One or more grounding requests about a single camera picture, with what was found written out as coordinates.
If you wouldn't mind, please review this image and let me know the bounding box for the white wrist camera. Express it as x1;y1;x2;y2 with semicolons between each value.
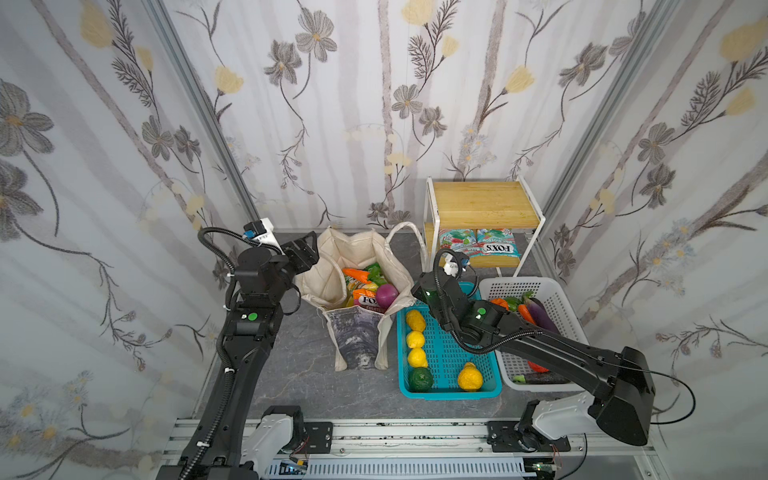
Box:
243;218;279;246
442;256;464;279

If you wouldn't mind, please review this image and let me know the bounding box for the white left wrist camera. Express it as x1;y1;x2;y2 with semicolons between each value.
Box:
243;218;279;246

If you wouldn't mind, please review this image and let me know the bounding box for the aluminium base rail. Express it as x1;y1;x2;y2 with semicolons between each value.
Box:
267;418;670;479

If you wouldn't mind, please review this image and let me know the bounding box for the purple onion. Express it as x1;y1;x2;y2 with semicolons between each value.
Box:
375;283;399;310

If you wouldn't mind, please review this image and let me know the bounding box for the orange carrot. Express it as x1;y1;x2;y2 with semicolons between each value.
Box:
342;268;372;284

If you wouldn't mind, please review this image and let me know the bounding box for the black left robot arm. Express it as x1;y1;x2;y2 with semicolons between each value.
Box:
157;227;319;479

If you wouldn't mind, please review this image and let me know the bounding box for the large yellow citrus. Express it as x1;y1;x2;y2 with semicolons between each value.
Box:
457;362;484;392

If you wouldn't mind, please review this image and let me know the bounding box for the purple eggplant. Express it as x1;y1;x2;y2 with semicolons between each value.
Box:
524;298;560;334

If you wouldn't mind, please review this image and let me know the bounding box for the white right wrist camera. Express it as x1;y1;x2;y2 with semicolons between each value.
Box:
442;256;464;279

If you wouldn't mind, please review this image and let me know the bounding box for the Fox's candy bag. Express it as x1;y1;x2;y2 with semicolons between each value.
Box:
477;229;520;258

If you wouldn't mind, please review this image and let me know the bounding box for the green snack bag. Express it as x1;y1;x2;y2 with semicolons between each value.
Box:
343;263;389;296

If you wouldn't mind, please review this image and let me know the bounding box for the green avocado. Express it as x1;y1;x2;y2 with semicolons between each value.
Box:
408;367;434;393

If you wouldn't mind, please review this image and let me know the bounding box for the yellow lemon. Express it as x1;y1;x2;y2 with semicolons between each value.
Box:
405;309;426;333
406;331;426;349
407;348;428;368

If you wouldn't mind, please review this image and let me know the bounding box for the teal plastic basket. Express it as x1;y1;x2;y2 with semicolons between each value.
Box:
396;301;502;401

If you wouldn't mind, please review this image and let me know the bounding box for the red green candy bag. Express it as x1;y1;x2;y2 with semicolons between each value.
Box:
438;229;481;257

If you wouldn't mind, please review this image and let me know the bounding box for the white wooden shelf rack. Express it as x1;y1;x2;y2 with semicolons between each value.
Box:
423;177;546;276

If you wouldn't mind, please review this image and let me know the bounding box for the orange snack bag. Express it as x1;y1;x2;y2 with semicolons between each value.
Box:
352;289;385;313

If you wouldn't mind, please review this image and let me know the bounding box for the red tomato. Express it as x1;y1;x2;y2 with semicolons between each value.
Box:
528;362;550;373

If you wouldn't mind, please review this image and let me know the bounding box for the yellow lemon top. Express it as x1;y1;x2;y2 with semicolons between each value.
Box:
405;309;426;333

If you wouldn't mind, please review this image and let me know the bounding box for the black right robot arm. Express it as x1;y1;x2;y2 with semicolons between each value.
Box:
411;269;656;452

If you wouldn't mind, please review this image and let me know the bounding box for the dark cucumber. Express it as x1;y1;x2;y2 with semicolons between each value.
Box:
512;372;570;385

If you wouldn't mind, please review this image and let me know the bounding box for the cream canvas tote bag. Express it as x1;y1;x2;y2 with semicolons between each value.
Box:
297;222;427;371

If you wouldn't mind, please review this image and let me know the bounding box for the white plastic basket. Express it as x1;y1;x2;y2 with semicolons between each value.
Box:
479;276;588;394

